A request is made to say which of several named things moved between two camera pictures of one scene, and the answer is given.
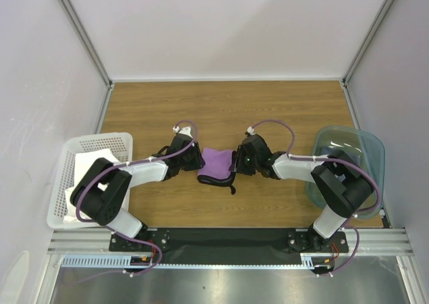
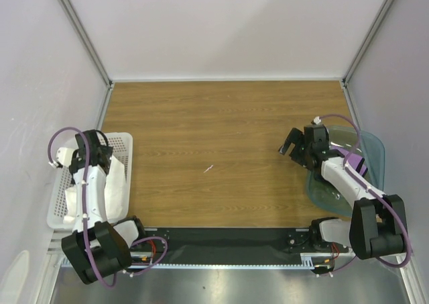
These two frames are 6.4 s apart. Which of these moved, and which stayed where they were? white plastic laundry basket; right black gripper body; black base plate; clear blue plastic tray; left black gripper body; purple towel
Moved: right black gripper body; left black gripper body; purple towel
Stayed: black base plate; white plastic laundry basket; clear blue plastic tray
